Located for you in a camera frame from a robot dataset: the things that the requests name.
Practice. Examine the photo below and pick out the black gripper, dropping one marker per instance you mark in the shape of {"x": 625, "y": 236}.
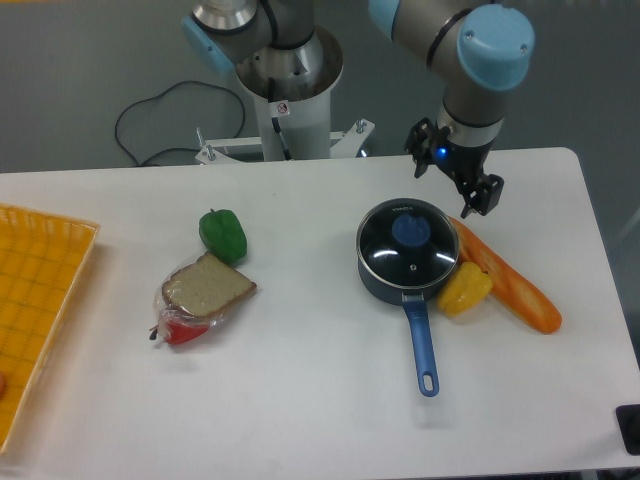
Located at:
{"x": 461, "y": 164}

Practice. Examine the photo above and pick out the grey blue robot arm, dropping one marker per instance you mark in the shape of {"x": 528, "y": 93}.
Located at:
{"x": 480, "y": 49}

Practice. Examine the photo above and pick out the glass lid blue knob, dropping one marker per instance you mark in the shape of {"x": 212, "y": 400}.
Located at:
{"x": 406, "y": 244}

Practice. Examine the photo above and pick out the yellow bell pepper toy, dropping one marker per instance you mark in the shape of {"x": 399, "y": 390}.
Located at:
{"x": 466, "y": 288}

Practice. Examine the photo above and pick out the orange baguette toy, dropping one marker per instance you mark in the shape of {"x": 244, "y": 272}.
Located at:
{"x": 516, "y": 293}

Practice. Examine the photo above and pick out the green bell pepper toy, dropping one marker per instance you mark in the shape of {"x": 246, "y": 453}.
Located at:
{"x": 222, "y": 234}

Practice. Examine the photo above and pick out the bread slice in plastic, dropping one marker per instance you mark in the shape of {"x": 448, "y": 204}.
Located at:
{"x": 202, "y": 292}

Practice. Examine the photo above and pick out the black box at table edge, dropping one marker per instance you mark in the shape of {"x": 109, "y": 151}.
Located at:
{"x": 628, "y": 417}

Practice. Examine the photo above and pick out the red pepper toy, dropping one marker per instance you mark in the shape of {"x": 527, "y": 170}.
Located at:
{"x": 176, "y": 333}

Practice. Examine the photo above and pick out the yellow plastic basket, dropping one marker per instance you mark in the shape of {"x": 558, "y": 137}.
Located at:
{"x": 42, "y": 258}

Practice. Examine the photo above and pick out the blue saucepan with handle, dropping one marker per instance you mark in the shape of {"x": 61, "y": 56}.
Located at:
{"x": 422, "y": 340}

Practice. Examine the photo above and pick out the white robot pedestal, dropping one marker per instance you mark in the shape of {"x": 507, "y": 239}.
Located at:
{"x": 291, "y": 92}

